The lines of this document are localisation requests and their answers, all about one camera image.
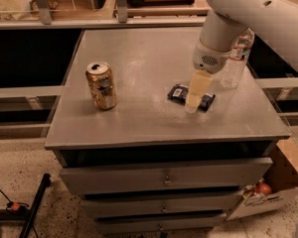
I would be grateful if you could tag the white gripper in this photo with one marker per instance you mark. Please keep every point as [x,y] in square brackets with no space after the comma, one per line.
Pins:
[209,59]

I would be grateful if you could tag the dark blue snack bar wrapper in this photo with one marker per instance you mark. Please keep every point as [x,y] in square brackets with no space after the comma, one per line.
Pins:
[179,92]

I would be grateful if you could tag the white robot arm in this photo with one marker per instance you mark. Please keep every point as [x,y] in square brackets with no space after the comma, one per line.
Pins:
[274,21]

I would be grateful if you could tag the clear plastic water bottle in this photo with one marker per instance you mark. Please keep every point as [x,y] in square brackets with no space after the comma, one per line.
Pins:
[233,69]

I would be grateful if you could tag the grey drawer cabinet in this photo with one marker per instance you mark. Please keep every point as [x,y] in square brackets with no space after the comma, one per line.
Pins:
[147,164]

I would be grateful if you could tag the gold soda can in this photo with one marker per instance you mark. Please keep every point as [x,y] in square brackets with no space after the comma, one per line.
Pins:
[101,85]

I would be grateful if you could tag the orange round item in box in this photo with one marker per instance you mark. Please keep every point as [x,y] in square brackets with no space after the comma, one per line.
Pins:
[264,188]

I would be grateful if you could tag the open cardboard box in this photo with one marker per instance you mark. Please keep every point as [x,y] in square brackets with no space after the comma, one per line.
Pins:
[282,177]

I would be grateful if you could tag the metal shelf rail frame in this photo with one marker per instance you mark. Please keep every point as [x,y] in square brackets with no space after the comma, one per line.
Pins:
[56,14]

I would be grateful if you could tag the black stand with cable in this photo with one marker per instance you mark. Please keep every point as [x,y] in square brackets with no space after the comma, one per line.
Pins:
[23,212]

